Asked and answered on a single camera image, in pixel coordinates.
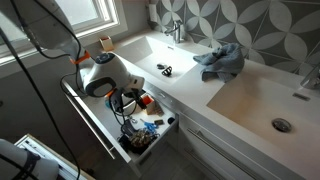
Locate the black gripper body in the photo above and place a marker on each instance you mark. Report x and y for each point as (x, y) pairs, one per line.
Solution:
(116, 100)

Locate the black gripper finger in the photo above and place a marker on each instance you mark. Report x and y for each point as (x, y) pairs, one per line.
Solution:
(140, 100)

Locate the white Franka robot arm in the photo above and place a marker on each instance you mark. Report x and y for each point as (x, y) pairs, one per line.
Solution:
(106, 73)

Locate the white U-shaped drawer divider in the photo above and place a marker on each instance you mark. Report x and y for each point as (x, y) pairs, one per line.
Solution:
(129, 99)

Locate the white open drawer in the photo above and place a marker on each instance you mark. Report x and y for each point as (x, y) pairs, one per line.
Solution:
(100, 116)

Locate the white closed drawer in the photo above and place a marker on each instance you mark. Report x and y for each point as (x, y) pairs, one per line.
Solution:
(200, 156)

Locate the small light blue container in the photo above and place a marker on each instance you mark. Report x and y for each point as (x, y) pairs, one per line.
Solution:
(107, 104)

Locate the beige hair claw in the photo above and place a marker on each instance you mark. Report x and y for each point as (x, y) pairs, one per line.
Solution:
(159, 110)

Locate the black and yellow card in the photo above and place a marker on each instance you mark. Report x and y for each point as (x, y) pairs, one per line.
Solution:
(159, 122)

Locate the black pouch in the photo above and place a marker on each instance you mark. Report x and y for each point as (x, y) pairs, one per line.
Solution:
(126, 133)

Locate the brown jewelry pile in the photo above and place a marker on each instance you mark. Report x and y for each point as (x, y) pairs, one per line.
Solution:
(141, 137)

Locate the small black round object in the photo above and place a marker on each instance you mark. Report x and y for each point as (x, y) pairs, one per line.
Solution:
(171, 120)

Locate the black hair clip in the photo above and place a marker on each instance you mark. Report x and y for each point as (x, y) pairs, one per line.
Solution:
(167, 71)

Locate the chrome sink drain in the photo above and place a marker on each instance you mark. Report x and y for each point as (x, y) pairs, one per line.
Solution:
(281, 125)
(161, 66)

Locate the white rectangular sink basin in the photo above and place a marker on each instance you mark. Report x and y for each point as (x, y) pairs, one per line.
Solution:
(246, 106)
(176, 60)

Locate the chrome sink faucet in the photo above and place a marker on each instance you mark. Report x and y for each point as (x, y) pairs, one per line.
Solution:
(311, 80)
(177, 31)

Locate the grey crumpled towel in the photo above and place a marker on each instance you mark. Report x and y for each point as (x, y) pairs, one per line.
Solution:
(223, 61)

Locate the white wall outlet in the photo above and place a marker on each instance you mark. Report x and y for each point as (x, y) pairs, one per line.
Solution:
(152, 13)

